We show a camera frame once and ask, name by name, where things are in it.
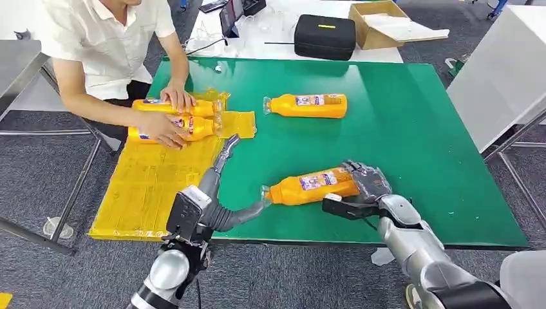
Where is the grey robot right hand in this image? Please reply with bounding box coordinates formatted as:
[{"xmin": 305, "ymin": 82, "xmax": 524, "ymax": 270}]
[{"xmin": 341, "ymin": 160, "xmax": 393, "ymax": 205}]

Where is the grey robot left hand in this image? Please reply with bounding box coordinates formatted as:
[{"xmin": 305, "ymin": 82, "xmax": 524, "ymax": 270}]
[{"xmin": 198, "ymin": 134, "xmax": 272, "ymax": 234}]

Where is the person's right hand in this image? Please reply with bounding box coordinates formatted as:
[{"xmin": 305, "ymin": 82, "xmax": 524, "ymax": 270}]
[{"xmin": 138, "ymin": 111, "xmax": 189, "ymax": 151}]

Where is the person's left hand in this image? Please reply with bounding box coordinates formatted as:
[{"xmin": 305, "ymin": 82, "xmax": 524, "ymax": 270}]
[{"xmin": 159, "ymin": 80, "xmax": 198, "ymax": 115}]

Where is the orange drink bottle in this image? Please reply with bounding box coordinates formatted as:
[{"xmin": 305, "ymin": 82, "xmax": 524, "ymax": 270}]
[
  {"xmin": 127, "ymin": 115, "xmax": 223, "ymax": 145},
  {"xmin": 131, "ymin": 97, "xmax": 223, "ymax": 118},
  {"xmin": 260, "ymin": 166, "xmax": 362, "ymax": 207},
  {"xmin": 262, "ymin": 93, "xmax": 348, "ymax": 120}
]

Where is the green table mat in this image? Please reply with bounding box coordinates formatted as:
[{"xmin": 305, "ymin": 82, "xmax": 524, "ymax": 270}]
[{"xmin": 145, "ymin": 56, "xmax": 530, "ymax": 251}]

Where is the yellow plastic sheet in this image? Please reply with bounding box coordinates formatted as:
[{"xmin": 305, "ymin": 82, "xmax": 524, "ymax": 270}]
[{"xmin": 87, "ymin": 88, "xmax": 257, "ymax": 242}]

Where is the white paper scrap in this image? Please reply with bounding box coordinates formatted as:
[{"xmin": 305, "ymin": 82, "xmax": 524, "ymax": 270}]
[{"xmin": 370, "ymin": 247, "xmax": 396, "ymax": 268}]

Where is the person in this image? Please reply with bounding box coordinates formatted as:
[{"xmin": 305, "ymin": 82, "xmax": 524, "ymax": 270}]
[{"xmin": 36, "ymin": 0, "xmax": 198, "ymax": 151}]

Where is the black tablet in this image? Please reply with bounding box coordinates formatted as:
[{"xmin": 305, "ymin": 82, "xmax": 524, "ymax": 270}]
[{"xmin": 218, "ymin": 0, "xmax": 245, "ymax": 39}]

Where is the black phone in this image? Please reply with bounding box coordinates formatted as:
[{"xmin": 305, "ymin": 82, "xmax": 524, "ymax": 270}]
[{"xmin": 198, "ymin": 0, "xmax": 229, "ymax": 14}]

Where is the small black box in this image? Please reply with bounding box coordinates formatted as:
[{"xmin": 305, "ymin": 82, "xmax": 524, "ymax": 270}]
[{"xmin": 241, "ymin": 0, "xmax": 268, "ymax": 17}]

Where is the clear plastic cup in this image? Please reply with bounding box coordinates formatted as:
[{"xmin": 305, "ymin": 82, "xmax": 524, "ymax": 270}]
[{"xmin": 42, "ymin": 216, "xmax": 75, "ymax": 240}]

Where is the green and white bag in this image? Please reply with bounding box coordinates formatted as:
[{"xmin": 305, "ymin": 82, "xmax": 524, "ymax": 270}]
[{"xmin": 444, "ymin": 54, "xmax": 471, "ymax": 78}]

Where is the cardboard box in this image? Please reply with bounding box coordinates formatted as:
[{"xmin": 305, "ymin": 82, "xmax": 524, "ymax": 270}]
[{"xmin": 348, "ymin": 0, "xmax": 451, "ymax": 51}]

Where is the black carrying case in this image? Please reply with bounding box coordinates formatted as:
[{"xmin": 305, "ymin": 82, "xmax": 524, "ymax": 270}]
[{"xmin": 293, "ymin": 14, "xmax": 357, "ymax": 62}]

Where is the white side table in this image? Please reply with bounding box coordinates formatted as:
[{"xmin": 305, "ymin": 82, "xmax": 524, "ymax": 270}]
[{"xmin": 445, "ymin": 4, "xmax": 546, "ymax": 234}]

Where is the pale robot torso shell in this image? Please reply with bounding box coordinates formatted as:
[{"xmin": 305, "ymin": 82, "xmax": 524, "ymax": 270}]
[{"xmin": 498, "ymin": 249, "xmax": 546, "ymax": 309}]

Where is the blue chair base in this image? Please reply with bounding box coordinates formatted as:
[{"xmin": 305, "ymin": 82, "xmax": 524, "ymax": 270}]
[{"xmin": 486, "ymin": 0, "xmax": 509, "ymax": 21}]

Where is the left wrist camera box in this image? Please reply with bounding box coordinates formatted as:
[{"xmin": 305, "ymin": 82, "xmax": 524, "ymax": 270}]
[{"xmin": 165, "ymin": 185, "xmax": 212, "ymax": 242}]

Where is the black cable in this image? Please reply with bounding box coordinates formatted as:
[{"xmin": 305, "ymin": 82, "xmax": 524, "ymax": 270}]
[{"xmin": 185, "ymin": 37, "xmax": 229, "ymax": 57}]

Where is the white cable bundle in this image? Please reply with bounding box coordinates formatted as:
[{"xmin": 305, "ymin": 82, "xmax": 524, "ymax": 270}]
[{"xmin": 183, "ymin": 19, "xmax": 227, "ymax": 56}]

